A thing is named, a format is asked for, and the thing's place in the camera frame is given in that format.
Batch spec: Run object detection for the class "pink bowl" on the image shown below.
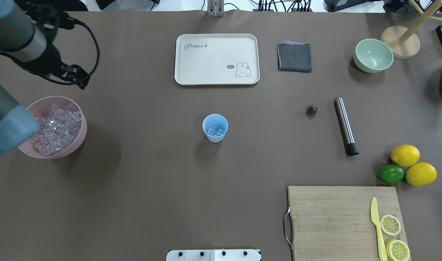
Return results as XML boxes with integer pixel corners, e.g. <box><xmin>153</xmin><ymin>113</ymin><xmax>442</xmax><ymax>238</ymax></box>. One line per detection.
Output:
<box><xmin>19</xmin><ymin>96</ymin><xmax>88</xmax><ymax>159</ymax></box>

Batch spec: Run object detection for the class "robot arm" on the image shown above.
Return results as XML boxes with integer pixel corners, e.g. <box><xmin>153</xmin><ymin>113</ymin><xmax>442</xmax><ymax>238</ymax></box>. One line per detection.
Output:
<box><xmin>0</xmin><ymin>0</ymin><xmax>92</xmax><ymax>155</ymax></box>

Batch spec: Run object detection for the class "yellow lemon lower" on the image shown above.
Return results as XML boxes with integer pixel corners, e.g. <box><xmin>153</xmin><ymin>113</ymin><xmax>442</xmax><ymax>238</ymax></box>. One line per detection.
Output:
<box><xmin>405</xmin><ymin>162</ymin><xmax>437</xmax><ymax>186</ymax></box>

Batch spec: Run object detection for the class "light blue plastic cup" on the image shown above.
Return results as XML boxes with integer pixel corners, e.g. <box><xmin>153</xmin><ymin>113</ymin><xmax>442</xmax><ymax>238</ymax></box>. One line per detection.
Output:
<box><xmin>202</xmin><ymin>114</ymin><xmax>228</xmax><ymax>143</ymax></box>

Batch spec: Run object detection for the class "wooden cutting board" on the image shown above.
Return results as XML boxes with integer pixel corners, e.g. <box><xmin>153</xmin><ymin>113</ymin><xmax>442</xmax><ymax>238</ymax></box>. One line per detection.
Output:
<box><xmin>287</xmin><ymin>186</ymin><xmax>402</xmax><ymax>261</ymax></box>

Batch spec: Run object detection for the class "wooden stand with base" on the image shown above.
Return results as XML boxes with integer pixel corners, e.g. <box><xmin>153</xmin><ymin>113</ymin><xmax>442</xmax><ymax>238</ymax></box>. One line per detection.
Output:
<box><xmin>380</xmin><ymin>0</ymin><xmax>442</xmax><ymax>59</ymax></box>

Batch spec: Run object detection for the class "clear ice cubes pile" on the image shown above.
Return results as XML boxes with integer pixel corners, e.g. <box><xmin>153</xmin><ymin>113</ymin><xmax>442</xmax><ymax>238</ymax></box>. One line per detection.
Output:
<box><xmin>28</xmin><ymin>103</ymin><xmax>83</xmax><ymax>156</ymax></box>

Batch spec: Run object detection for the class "grey folded cloth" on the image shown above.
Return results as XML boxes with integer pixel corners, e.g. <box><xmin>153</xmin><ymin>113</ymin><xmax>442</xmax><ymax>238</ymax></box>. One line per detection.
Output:
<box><xmin>277</xmin><ymin>39</ymin><xmax>313</xmax><ymax>73</ymax></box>

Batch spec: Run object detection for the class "yellow plastic knife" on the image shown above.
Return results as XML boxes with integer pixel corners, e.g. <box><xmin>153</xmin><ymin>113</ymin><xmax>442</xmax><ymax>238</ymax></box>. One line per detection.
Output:
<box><xmin>370</xmin><ymin>197</ymin><xmax>388</xmax><ymax>261</ymax></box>

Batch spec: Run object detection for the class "red strawberry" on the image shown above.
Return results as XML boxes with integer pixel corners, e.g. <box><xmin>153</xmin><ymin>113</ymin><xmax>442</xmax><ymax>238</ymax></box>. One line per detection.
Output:
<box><xmin>306</xmin><ymin>105</ymin><xmax>318</xmax><ymax>115</ymax></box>

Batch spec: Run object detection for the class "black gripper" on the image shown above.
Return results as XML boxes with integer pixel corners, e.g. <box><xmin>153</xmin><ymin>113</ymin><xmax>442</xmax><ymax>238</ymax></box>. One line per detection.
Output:
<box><xmin>16</xmin><ymin>2</ymin><xmax>90</xmax><ymax>90</ymax></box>

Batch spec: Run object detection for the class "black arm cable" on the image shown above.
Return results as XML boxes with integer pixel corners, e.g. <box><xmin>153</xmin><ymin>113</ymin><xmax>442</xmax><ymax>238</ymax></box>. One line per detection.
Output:
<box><xmin>0</xmin><ymin>20</ymin><xmax>100</xmax><ymax>86</ymax></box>

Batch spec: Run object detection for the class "lemon slice upper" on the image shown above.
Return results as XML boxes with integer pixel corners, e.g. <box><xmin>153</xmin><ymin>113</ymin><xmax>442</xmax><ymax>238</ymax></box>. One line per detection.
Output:
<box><xmin>380</xmin><ymin>214</ymin><xmax>402</xmax><ymax>236</ymax></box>

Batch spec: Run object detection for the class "lemon slice lower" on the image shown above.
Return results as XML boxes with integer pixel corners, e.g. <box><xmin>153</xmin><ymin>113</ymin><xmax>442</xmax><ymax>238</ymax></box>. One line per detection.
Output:
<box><xmin>385</xmin><ymin>239</ymin><xmax>411</xmax><ymax>261</ymax></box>

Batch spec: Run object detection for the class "green lime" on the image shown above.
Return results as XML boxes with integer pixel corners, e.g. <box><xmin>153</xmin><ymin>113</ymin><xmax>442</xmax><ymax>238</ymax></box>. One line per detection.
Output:
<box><xmin>378</xmin><ymin>165</ymin><xmax>405</xmax><ymax>183</ymax></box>

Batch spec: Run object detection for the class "yellow lemon upper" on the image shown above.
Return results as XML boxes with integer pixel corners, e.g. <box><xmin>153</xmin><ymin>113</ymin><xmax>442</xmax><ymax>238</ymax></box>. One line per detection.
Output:
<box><xmin>390</xmin><ymin>144</ymin><xmax>420</xmax><ymax>167</ymax></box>

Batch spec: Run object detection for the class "steel muddler black tip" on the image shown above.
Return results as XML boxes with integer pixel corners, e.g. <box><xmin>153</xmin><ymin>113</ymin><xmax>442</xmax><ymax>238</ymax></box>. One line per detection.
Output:
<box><xmin>334</xmin><ymin>96</ymin><xmax>360</xmax><ymax>156</ymax></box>

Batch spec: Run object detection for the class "light green bowl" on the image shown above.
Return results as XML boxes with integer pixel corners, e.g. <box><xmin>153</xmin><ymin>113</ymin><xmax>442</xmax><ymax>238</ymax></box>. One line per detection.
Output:
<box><xmin>353</xmin><ymin>38</ymin><xmax>394</xmax><ymax>73</ymax></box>

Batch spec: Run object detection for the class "cream rabbit tray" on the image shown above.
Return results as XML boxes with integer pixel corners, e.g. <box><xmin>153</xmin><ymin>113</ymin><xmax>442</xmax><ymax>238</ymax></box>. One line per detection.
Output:
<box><xmin>174</xmin><ymin>34</ymin><xmax>260</xmax><ymax>86</ymax></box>

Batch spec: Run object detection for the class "aluminium camera post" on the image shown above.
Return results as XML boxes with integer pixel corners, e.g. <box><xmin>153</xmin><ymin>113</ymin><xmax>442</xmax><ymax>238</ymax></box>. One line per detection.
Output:
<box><xmin>206</xmin><ymin>0</ymin><xmax>225</xmax><ymax>17</ymax></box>

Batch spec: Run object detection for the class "yellow lemon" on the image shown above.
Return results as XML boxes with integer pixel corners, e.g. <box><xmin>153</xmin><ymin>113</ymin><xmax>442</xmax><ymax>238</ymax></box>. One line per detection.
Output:
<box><xmin>405</xmin><ymin>162</ymin><xmax>437</xmax><ymax>186</ymax></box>
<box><xmin>390</xmin><ymin>144</ymin><xmax>420</xmax><ymax>167</ymax></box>

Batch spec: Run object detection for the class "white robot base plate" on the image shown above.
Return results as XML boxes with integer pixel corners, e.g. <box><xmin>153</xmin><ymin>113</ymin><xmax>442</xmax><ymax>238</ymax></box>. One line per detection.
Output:
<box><xmin>166</xmin><ymin>249</ymin><xmax>262</xmax><ymax>261</ymax></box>

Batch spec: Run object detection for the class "lemon slice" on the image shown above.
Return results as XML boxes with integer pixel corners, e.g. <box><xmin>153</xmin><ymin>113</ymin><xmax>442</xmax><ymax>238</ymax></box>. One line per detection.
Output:
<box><xmin>380</xmin><ymin>214</ymin><xmax>402</xmax><ymax>236</ymax></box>
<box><xmin>385</xmin><ymin>239</ymin><xmax>411</xmax><ymax>261</ymax></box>

